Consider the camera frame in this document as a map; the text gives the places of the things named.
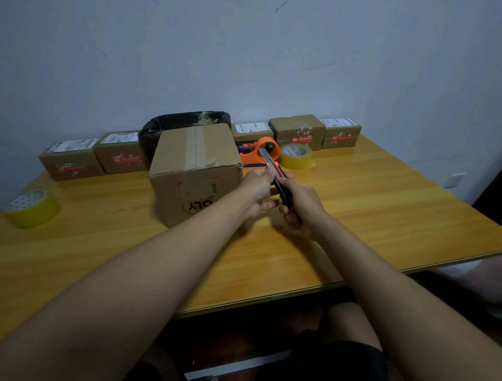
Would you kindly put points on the person's right hand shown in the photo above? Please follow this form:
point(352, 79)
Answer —
point(306, 212)

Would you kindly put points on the person's left hand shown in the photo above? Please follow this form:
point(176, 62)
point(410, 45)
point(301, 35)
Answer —
point(257, 192)

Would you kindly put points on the orange black utility knife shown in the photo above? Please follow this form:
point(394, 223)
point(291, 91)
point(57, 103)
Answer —
point(279, 172)

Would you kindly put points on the yellow clear tape roll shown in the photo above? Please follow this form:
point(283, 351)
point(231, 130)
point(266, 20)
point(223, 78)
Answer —
point(296, 161)

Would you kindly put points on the large brown cardboard box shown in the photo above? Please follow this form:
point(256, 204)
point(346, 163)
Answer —
point(188, 149)

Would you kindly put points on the person's left forearm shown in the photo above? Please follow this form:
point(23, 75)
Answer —
point(117, 282)

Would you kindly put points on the person's right forearm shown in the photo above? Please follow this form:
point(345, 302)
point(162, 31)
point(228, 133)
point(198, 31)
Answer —
point(412, 314)

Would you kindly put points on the orange tape dispenser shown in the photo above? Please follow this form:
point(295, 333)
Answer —
point(260, 140)

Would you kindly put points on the small box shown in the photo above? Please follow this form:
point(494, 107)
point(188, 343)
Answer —
point(70, 165)
point(119, 157)
point(296, 131)
point(341, 135)
point(251, 135)

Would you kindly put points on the person's right leg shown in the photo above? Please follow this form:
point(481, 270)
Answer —
point(345, 318)

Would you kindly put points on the yellow tape roll honeycomb core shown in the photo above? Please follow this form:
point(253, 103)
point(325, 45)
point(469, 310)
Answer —
point(35, 214)

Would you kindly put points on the black bin with bag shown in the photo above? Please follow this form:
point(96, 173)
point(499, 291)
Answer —
point(151, 137)

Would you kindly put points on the black shorts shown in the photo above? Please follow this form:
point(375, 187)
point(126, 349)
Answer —
point(333, 361)

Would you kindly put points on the white wall socket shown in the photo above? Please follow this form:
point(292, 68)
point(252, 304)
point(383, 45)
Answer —
point(456, 179)

